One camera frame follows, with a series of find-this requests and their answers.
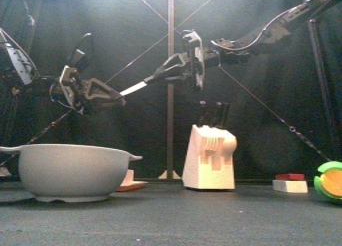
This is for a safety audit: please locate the toy knife with silver blade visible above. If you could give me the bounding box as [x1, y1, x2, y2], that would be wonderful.
[117, 77, 157, 97]

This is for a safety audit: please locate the white wooden knife block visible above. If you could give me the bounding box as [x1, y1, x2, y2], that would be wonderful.
[180, 124, 237, 191]

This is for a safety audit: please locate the white block on tray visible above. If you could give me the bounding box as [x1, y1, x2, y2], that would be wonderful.
[121, 169, 136, 186]

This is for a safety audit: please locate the pink orange toy tray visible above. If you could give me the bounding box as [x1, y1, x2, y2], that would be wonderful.
[115, 180, 148, 193]

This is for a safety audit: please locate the small red block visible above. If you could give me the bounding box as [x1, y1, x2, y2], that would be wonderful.
[274, 172, 307, 182]

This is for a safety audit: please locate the small white block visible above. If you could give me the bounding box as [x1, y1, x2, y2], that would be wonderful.
[271, 179, 310, 194]

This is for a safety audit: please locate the green and orange toy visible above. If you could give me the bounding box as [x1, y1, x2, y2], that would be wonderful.
[312, 160, 342, 205]

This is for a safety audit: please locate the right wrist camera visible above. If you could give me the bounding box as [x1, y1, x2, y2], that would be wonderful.
[180, 29, 203, 47]

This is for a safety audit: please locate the thin diagonal brace wire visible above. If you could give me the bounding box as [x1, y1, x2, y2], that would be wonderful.
[129, 0, 334, 163]
[0, 0, 224, 166]

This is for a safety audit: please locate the black knife handle in block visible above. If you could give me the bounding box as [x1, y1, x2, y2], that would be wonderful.
[209, 101, 223, 129]
[196, 100, 208, 128]
[217, 101, 232, 130]

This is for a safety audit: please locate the vertical metal frame post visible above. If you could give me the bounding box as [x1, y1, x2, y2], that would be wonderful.
[165, 0, 176, 181]

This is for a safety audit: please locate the grey right arm cable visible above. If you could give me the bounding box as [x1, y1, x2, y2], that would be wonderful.
[209, 4, 312, 53]

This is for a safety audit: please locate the white bowl with handles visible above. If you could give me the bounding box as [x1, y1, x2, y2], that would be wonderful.
[0, 143, 144, 204]

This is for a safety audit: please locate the black side frame post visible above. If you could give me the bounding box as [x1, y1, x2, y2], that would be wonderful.
[306, 18, 340, 159]

